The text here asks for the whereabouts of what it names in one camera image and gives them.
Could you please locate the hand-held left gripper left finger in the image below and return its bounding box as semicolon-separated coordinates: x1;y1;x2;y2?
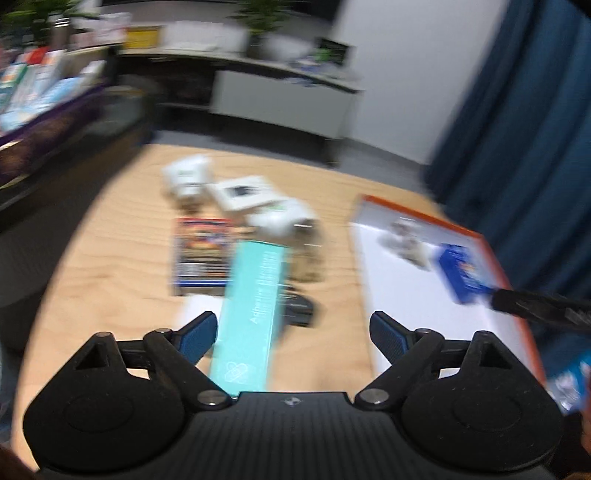
69;311;234;411

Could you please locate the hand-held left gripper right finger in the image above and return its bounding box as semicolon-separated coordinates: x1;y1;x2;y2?
355;311;520;411

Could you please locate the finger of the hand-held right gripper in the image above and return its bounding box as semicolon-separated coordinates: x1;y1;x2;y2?
489;287;591;329

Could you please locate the white cube charger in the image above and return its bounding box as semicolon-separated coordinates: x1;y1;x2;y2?
178;295;227;334

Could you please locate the white tray with orange rim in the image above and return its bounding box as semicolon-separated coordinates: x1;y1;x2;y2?
348;194;548;393

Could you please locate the long teal bandage box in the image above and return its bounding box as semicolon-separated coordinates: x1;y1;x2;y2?
208;240;291;398

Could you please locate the small blue box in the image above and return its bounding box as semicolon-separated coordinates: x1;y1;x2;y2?
436;242;494;305

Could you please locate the colourful red card box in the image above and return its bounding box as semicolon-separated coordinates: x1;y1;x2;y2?
171;217;238;297

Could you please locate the black charger plug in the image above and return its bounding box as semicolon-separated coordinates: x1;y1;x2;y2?
279;288;320;328

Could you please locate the clear crystal ornament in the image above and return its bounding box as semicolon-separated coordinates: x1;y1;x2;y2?
376;217;435;271

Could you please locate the white jar with cap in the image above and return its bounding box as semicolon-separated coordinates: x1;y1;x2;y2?
245;198;326;284

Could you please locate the small white flat box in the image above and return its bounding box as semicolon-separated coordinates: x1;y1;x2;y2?
208;174;283;223

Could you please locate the dark blue curtain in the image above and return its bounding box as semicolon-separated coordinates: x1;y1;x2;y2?
424;0;591;352

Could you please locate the dark coffee table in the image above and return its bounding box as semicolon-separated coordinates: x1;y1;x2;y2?
0;83;155;305

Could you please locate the grey television cabinet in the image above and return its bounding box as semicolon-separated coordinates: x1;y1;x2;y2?
115;46;366;168

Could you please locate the dark ornate storage box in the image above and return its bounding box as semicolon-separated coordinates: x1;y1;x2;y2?
0;85;116;188

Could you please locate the black and green box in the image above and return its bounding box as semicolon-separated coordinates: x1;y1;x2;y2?
314;37;352;68

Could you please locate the row of books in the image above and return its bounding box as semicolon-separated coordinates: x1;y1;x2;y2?
0;46;109;134

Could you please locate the yellow cardboard box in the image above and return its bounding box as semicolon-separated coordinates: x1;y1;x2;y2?
124;27;162;51

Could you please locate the potted green plant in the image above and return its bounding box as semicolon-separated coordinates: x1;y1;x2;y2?
235;0;298;61

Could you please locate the tall leafy plant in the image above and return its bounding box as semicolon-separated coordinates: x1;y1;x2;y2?
0;0;100;47

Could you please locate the black wall television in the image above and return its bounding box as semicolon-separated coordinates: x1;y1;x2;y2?
99;0;345;21

